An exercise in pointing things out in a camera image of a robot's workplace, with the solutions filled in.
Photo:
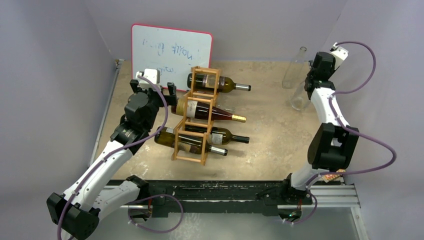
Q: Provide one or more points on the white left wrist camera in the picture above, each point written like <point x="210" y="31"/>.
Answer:
<point x="149" y="78"/>

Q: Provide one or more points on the red wine bottle gold cap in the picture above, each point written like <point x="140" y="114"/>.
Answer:
<point x="201" y="111"/>

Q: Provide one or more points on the clear round glass bottle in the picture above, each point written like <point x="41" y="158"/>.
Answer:
<point x="294" y="69"/>

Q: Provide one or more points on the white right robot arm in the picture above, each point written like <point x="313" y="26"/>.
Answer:
<point x="333" y="145"/>

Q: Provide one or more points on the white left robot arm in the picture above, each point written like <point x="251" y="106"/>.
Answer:
<point x="80" y="208"/>

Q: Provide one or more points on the green bottle silver cap top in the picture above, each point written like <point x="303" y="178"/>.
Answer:
<point x="206" y="82"/>

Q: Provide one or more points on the clear square glass bottle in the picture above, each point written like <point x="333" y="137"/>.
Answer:
<point x="299" y="100"/>

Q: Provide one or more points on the orange circuit board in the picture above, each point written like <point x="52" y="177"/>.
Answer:
<point x="332" y="177"/>

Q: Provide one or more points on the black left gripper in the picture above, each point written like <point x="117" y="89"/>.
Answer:
<point x="170" y="100"/>

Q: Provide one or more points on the pink-framed whiteboard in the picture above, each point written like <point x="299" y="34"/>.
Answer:
<point x="172" y="51"/>

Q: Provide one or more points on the green bottle silver cap front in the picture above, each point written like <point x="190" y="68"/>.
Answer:
<point x="187" y="143"/>

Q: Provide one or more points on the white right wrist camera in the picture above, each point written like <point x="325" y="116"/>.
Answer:
<point x="339" y="53"/>

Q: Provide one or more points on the green bottle black neck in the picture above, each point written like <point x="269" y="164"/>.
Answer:
<point x="218" y="135"/>

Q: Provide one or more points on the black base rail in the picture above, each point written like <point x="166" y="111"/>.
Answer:
<point x="265" y="197"/>

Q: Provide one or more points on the green bottle silver cap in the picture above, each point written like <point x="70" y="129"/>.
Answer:
<point x="206" y="82"/>
<point x="187" y="143"/>

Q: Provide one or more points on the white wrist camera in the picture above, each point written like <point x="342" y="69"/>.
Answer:
<point x="339" y="53"/>
<point x="149" y="78"/>

